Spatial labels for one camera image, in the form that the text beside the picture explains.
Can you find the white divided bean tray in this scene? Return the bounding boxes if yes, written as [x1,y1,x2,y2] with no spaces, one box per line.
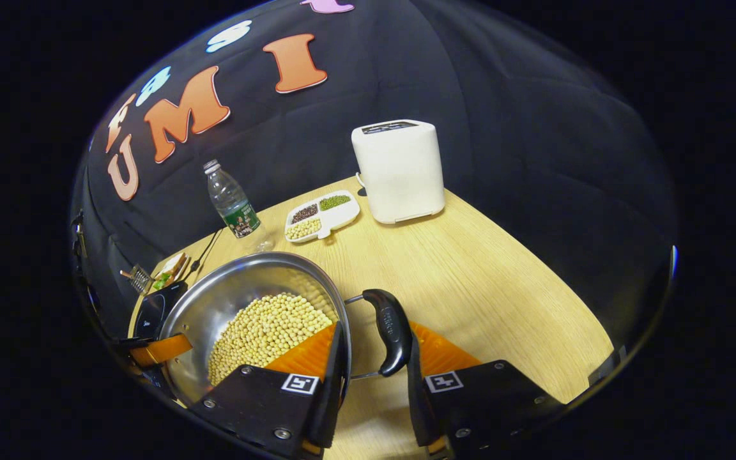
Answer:
[284,190,362,243]

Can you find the white toaster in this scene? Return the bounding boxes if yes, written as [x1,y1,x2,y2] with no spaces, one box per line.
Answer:
[351,119,446,225]

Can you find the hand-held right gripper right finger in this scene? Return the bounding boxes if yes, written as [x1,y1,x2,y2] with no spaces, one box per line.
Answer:
[406,319,567,460]

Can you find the sandwich with lettuce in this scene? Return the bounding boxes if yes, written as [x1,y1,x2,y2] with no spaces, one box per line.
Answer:
[151,252,191,291]

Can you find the steel pot with soybeans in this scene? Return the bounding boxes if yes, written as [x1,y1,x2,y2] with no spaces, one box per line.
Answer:
[158,251,415,410]

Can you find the black table edge bracket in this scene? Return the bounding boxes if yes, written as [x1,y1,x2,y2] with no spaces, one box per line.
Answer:
[587,345,629,387]

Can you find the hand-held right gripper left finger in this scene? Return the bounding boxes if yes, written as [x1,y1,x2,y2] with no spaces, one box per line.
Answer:
[188,321,349,460]

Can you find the clear plastic water bottle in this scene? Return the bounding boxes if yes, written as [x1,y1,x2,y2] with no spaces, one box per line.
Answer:
[203,159,262,240]

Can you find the black power cable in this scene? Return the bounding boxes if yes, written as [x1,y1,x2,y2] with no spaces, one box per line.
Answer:
[189,228,225,275]

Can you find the black induction cooktop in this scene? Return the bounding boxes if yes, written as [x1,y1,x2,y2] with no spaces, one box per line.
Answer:
[126,280,190,400]

